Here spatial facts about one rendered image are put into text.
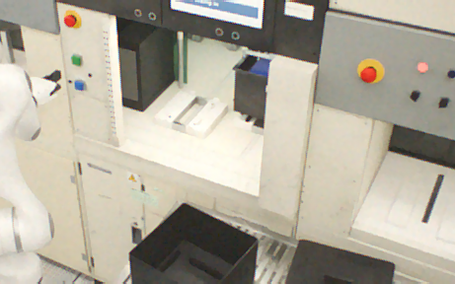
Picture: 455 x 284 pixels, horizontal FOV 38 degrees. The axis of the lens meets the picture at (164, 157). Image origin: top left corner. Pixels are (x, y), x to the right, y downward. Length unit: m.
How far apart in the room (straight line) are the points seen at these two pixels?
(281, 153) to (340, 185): 0.20
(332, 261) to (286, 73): 0.58
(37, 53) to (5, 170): 0.83
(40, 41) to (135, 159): 0.52
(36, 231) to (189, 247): 0.64
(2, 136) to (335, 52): 0.87
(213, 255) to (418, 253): 0.62
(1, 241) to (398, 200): 1.25
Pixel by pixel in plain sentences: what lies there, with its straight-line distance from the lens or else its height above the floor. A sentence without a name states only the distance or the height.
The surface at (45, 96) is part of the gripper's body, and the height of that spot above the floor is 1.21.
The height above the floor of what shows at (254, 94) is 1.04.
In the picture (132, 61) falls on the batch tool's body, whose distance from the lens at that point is 2.46.
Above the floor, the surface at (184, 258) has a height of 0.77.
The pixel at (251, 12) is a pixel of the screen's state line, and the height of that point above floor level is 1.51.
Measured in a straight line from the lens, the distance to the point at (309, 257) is 2.02.
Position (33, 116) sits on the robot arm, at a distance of 1.92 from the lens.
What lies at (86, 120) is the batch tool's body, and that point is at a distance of 2.40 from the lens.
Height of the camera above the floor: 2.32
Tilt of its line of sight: 38 degrees down
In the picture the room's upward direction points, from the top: 2 degrees counter-clockwise
